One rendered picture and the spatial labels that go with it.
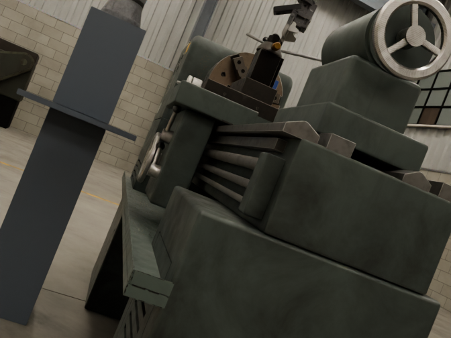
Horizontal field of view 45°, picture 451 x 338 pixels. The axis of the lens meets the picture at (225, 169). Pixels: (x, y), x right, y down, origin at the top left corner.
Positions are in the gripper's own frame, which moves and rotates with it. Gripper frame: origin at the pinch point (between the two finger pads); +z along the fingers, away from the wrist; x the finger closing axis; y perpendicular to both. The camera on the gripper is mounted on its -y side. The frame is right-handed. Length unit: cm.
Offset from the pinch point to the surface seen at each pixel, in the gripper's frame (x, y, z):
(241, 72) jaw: -11.9, -6.8, 21.0
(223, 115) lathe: -83, 2, 47
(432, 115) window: 976, 302, -280
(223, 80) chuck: -7.0, -12.0, 26.1
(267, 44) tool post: -65, 2, 21
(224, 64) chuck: -7.7, -14.7, 20.3
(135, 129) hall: 955, -259, 45
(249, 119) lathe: -81, 8, 45
